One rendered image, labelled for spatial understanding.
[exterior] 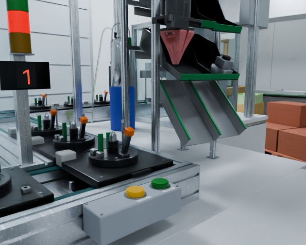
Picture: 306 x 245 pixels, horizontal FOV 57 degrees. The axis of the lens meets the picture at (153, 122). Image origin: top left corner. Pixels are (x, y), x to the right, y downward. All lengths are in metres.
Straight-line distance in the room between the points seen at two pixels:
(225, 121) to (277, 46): 7.29
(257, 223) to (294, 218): 0.10
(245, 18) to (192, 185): 1.76
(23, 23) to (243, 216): 0.72
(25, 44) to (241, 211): 0.69
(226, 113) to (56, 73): 3.85
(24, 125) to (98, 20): 4.57
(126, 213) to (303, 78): 7.68
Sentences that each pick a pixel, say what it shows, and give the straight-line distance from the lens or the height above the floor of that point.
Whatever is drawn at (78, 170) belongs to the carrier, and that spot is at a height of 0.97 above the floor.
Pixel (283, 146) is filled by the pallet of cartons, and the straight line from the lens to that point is 4.14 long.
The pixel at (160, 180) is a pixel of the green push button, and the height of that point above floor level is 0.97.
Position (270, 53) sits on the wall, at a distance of 8.36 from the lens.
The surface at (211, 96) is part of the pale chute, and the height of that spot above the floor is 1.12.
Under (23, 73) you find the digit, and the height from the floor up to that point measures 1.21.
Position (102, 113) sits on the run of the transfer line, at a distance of 2.15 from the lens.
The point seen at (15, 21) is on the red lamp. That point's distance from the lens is 0.80.
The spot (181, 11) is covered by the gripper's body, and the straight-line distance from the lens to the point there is 0.65.
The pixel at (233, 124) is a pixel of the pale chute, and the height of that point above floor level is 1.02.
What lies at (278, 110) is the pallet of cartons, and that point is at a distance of 4.66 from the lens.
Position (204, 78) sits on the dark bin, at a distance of 0.92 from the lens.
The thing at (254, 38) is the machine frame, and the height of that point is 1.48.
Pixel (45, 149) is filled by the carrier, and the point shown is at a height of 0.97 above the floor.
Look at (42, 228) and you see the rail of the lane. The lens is 0.58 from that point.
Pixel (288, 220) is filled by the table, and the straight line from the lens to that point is 0.80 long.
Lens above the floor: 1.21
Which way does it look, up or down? 10 degrees down
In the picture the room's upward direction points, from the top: straight up
